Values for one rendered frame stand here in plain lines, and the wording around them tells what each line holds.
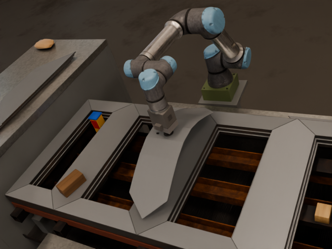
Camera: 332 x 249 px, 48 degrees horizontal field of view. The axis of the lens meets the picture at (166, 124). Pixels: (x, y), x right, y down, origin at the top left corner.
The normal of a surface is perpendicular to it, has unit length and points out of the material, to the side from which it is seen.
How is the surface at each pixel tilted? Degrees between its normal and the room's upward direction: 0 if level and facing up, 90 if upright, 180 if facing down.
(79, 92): 90
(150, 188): 30
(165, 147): 18
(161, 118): 90
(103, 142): 0
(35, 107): 0
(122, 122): 0
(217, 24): 82
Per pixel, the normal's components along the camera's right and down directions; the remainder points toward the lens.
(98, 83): 0.87, 0.11
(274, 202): -0.26, -0.73
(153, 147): -0.38, -0.50
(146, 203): -0.44, -0.30
